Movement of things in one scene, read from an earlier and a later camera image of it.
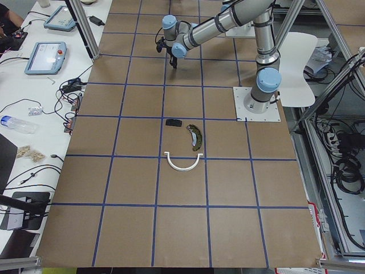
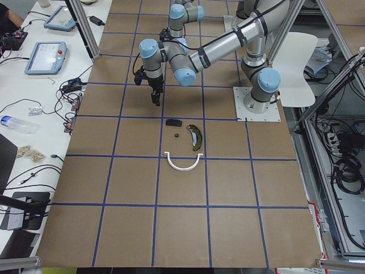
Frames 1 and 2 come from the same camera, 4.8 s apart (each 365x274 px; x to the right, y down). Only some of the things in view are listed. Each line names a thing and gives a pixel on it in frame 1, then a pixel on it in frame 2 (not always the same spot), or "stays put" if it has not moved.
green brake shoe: x=197 y=137 stays put
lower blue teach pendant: x=61 y=19 stays put
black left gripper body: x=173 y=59 -> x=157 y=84
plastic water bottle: x=19 y=124 stays put
